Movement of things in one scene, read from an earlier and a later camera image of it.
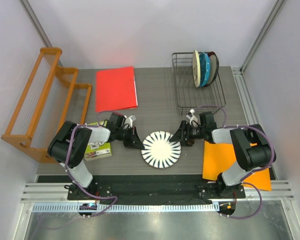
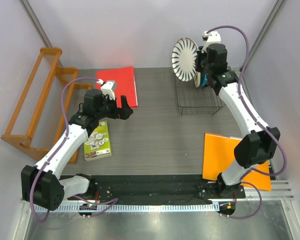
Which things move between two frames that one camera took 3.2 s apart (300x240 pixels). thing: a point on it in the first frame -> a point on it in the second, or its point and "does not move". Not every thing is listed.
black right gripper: x=179 y=136 -> x=199 y=55
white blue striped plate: x=159 y=151 -> x=184 y=59
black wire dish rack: x=210 y=98 does not move
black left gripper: x=134 y=141 -> x=123 y=113
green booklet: x=104 y=150 does not move
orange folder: x=218 y=157 does not move
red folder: x=115 y=89 does not move
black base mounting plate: x=154 y=189 does not move
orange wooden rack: x=50 y=99 does not move
